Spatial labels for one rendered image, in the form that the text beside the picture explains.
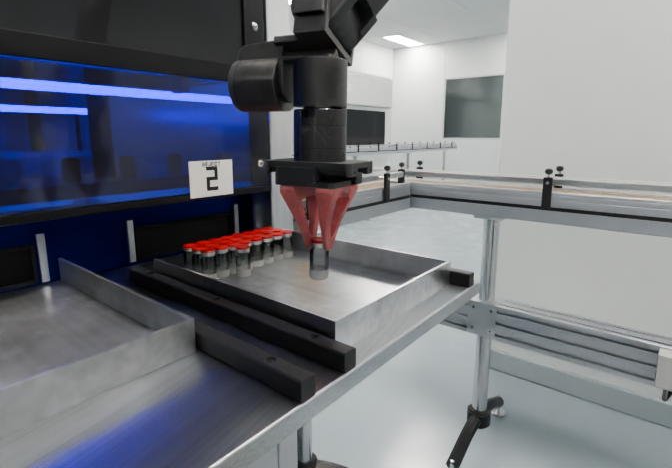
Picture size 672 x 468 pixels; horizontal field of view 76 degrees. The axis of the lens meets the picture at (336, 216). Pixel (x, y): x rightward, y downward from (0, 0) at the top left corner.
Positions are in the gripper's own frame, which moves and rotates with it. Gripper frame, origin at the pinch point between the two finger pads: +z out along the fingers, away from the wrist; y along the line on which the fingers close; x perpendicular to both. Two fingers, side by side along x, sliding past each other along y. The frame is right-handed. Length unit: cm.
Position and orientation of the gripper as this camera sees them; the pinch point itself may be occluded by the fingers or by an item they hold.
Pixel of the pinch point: (319, 241)
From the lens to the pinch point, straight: 48.6
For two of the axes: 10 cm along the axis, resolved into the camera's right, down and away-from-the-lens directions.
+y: -9.0, -0.9, 4.3
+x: -4.4, 1.6, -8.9
